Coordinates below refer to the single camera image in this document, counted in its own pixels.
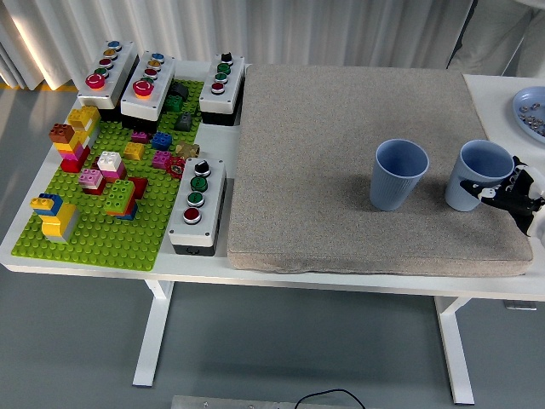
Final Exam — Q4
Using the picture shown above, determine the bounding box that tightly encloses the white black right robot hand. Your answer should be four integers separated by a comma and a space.
458, 155, 545, 248

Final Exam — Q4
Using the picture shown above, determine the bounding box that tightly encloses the blue ribbed plastic cup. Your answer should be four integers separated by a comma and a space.
445, 139, 516, 213
369, 138, 430, 212

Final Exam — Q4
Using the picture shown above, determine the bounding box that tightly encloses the blue plate with metal nuts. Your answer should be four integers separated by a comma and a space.
512, 85, 545, 144

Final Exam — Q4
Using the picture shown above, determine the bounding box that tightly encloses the person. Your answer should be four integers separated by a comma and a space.
446, 0, 545, 79

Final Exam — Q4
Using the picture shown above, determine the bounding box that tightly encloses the white table leg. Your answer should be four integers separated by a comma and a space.
132, 279, 175, 388
433, 297, 476, 406

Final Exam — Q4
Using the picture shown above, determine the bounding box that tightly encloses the white pleated curtain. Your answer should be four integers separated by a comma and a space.
0, 0, 474, 91

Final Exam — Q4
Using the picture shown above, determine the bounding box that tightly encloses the four-button white control box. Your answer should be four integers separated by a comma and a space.
198, 52, 247, 127
168, 157, 228, 257

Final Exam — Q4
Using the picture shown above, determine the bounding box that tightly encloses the brass valve with red handwheel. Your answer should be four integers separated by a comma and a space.
164, 142, 201, 179

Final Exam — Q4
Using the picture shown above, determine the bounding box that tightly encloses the dark grey curved block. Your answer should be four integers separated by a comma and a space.
169, 81, 191, 102

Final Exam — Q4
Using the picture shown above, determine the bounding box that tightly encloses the red building brick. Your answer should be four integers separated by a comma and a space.
127, 176, 149, 200

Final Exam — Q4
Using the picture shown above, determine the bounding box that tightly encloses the yellow building brick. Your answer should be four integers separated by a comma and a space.
123, 141, 146, 161

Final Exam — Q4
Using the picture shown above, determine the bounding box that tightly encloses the green orange blue brick stack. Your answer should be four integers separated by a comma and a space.
104, 179, 139, 222

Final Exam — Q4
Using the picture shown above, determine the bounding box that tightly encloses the five-button white control box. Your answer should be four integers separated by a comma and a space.
120, 50, 177, 133
77, 40, 141, 122

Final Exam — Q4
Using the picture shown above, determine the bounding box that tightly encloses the green studded building baseplate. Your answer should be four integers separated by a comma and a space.
11, 78, 205, 273

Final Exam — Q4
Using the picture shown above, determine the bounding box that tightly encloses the pink white red brick stack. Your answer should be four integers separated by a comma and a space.
78, 168, 108, 196

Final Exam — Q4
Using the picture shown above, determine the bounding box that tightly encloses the yellow white brick tower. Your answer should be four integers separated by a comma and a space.
67, 105, 102, 148

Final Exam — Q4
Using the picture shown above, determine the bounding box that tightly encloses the brown-topped brick tower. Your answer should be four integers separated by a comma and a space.
49, 123, 91, 174

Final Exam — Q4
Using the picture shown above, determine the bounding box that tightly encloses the yellow blue grey brick stack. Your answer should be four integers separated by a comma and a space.
30, 193, 81, 244

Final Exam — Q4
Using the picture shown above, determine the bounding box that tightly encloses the black cable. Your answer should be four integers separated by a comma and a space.
295, 388, 366, 409

